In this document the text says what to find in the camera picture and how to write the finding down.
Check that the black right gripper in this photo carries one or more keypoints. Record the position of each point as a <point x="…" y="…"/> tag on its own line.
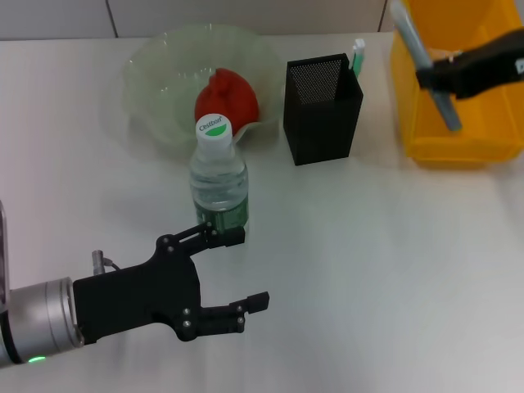
<point x="487" y="69"/>

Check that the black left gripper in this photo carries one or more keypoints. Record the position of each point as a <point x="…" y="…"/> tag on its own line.
<point x="137" y="294"/>

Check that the grey silver pen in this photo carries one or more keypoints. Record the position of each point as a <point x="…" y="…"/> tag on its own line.
<point x="413" y="37"/>

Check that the mint green pen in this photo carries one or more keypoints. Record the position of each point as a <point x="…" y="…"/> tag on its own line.
<point x="358" y="61"/>

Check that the clear green-label water bottle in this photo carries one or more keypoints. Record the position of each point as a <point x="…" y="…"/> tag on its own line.
<point x="219" y="176"/>

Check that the red-orange fruit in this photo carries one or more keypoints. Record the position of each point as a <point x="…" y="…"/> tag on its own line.
<point x="233" y="98"/>

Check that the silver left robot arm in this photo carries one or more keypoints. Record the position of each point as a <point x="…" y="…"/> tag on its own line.
<point x="41" y="319"/>

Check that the black mesh pen holder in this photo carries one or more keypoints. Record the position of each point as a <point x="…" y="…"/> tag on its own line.
<point x="323" y="131"/>

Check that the green glass fruit plate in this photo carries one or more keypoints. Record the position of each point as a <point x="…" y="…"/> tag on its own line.
<point x="163" y="82"/>

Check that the yellow plastic bin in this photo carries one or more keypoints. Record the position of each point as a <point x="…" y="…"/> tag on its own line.
<point x="483" y="135"/>

